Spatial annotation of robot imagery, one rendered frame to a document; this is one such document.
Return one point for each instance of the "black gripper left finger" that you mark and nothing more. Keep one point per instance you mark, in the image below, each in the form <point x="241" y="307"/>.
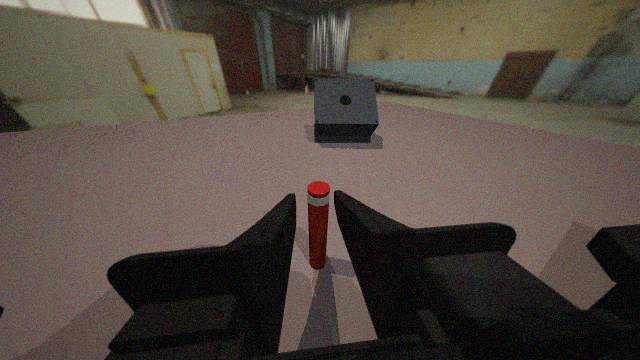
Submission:
<point x="255" y="267"/>

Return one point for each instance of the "red peg with white band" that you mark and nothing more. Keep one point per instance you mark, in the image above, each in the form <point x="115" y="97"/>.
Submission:
<point x="318" y="196"/>

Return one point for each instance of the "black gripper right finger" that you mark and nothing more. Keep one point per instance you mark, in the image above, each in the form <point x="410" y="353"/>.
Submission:
<point x="385" y="254"/>

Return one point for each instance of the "grey sloped panel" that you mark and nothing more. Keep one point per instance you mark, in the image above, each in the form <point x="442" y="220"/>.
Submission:
<point x="345" y="110"/>

